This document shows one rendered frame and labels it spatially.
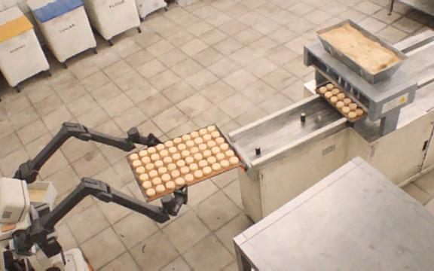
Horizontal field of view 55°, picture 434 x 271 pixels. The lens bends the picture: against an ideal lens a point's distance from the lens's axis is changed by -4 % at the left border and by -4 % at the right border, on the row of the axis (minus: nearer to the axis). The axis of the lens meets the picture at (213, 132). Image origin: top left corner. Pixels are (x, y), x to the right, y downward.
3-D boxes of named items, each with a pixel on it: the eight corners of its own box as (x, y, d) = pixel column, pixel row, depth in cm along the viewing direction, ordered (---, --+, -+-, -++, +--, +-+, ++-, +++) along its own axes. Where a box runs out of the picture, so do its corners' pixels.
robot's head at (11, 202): (-7, 223, 209) (2, 202, 203) (-10, 194, 223) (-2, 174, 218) (21, 226, 218) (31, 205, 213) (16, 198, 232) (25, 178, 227)
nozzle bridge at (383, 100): (338, 68, 321) (341, 29, 298) (408, 123, 272) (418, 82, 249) (302, 83, 314) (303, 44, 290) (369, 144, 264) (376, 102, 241)
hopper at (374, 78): (346, 35, 292) (348, 18, 282) (406, 76, 254) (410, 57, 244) (313, 49, 285) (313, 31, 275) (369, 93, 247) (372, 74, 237)
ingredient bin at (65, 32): (63, 72, 519) (40, 18, 466) (47, 53, 560) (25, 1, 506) (102, 53, 537) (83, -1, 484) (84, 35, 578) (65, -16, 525)
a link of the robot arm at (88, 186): (87, 168, 205) (89, 181, 197) (107, 182, 213) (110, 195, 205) (27, 225, 211) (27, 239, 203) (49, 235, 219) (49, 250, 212)
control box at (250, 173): (238, 156, 291) (236, 141, 281) (256, 179, 274) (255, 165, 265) (233, 158, 290) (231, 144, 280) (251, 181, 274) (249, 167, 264)
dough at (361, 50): (347, 28, 286) (348, 20, 282) (405, 68, 250) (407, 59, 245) (315, 41, 280) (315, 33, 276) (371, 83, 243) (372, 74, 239)
